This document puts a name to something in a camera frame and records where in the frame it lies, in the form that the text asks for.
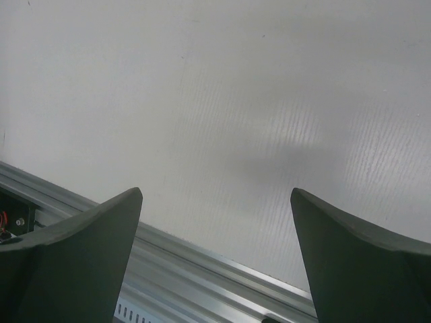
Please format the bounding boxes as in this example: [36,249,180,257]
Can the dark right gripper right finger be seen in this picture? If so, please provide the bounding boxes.
[290,188,430,322]

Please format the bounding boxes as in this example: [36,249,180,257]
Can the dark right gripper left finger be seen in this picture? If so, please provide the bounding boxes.
[1,188,143,322]

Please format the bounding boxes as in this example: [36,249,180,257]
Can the white slotted cable duct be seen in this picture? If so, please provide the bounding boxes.
[114,299,158,323]

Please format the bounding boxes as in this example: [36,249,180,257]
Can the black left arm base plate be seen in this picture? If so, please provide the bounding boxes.
[1,190,36,243]

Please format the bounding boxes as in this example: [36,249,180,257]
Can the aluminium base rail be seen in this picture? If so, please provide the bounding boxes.
[1,161,318,322]

